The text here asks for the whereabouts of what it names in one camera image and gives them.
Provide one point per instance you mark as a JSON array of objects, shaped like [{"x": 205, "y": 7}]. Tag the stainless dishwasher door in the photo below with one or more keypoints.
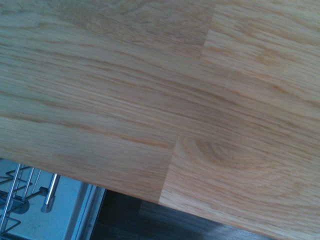
[{"x": 67, "y": 200}]

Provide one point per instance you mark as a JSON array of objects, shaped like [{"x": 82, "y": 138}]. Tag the silver cylindrical metal bar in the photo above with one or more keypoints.
[{"x": 51, "y": 192}]

